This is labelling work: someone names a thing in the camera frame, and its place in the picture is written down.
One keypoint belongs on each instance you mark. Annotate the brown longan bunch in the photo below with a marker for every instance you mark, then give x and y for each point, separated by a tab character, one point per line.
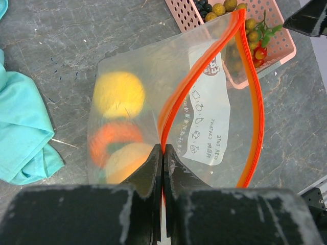
224	29

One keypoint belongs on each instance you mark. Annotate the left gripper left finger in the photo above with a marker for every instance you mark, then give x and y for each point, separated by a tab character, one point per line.
127	213

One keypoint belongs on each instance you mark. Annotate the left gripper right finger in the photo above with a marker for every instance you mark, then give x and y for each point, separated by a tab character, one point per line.
199	214

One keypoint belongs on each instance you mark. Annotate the yellow orange peach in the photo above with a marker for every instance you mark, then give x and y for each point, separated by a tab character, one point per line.
126	161

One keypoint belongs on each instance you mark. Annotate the clear zip top bag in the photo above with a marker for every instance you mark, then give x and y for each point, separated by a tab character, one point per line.
214	120

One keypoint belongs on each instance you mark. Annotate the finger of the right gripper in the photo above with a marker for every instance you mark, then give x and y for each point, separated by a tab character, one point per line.
309	20

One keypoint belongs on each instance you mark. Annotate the dark grape bunch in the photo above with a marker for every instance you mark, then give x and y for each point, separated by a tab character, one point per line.
203	7

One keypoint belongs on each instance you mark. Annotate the teal cloth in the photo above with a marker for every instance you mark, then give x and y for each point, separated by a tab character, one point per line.
26	130

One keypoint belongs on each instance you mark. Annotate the yellow lemon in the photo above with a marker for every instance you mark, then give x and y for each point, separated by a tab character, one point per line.
119	94

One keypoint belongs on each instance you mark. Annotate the orange persimmon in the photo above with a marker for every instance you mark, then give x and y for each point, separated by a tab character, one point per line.
112	133

